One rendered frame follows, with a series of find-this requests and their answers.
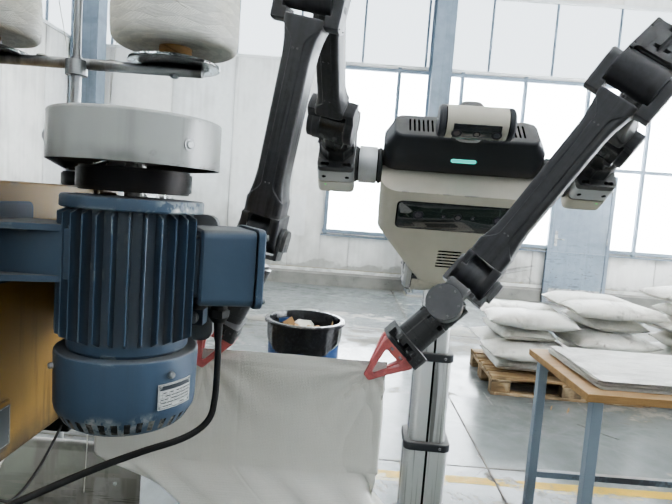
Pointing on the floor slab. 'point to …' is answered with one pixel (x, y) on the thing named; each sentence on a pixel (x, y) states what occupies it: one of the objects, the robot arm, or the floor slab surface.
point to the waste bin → (290, 340)
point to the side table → (585, 429)
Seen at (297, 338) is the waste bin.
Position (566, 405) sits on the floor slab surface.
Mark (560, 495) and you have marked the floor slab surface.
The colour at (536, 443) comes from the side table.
